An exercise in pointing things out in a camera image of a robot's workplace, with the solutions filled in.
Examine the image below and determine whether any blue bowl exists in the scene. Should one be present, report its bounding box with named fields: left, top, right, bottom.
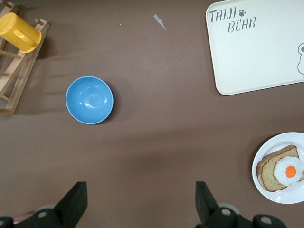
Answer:
left=66, top=76, right=114, bottom=125

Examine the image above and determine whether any white round plate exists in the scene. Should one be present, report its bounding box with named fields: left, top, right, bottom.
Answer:
left=252, top=132, right=304, bottom=204

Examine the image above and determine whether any cream tray with bear print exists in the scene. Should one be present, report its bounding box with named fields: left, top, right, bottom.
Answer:
left=205, top=0, right=304, bottom=96

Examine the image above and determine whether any brown bread slice under egg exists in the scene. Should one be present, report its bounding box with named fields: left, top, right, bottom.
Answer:
left=256, top=144, right=304, bottom=192

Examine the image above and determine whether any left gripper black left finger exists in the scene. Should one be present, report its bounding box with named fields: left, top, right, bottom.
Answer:
left=29, top=181, right=88, bottom=228

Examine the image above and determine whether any small grey paper scrap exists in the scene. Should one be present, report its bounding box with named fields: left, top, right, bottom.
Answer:
left=153, top=14, right=167, bottom=31

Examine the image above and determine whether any yellow mug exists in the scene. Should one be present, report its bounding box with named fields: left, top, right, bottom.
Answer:
left=0, top=12, right=42, bottom=54

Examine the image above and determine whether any wooden mug rack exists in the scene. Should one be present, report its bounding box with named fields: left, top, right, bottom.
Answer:
left=0, top=1, right=50, bottom=117

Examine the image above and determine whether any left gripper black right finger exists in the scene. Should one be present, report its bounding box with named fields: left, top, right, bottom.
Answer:
left=195, top=181, right=240, bottom=228

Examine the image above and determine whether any fried egg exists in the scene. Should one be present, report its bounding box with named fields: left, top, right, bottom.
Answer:
left=273, top=156, right=304, bottom=186

